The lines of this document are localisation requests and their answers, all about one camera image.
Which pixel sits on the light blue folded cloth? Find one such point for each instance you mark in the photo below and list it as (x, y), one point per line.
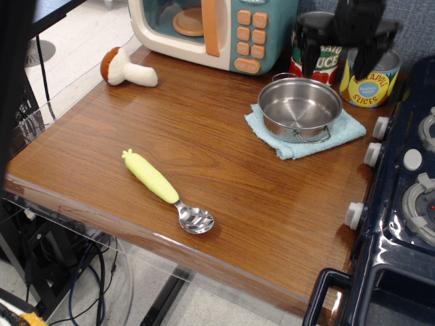
(343, 130)

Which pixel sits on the dark blue toy stove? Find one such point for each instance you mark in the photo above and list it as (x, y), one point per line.
(391, 280)

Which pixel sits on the black side desk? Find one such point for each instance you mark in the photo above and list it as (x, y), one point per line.
(49, 12)

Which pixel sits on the white stove knob front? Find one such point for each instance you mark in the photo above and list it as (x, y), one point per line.
(353, 214)

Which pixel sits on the plush toy mushroom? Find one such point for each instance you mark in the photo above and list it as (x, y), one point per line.
(116, 68)

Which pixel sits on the white stove knob middle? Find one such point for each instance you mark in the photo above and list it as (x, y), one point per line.
(372, 154)

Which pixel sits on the spoon with yellow-green handle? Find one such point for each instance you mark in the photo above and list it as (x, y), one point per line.
(191, 219)

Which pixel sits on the teal toy microwave oven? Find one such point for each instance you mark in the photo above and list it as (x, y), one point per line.
(241, 36)

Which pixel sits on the white stove knob rear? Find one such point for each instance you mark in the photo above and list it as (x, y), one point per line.
(380, 127)

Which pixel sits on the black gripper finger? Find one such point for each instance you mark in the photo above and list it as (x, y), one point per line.
(309, 56)
(368, 56)

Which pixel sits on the tomato sauce can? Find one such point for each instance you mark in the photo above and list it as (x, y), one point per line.
(328, 64)

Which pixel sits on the pineapple slices can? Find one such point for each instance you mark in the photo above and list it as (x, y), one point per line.
(374, 90)

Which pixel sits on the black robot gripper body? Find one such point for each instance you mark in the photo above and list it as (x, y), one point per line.
(353, 24)

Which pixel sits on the round stainless steel pot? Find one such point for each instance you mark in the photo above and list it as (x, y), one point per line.
(299, 110)

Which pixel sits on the white stove knob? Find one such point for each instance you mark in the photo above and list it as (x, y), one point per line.
(372, 154)
(380, 127)
(353, 214)

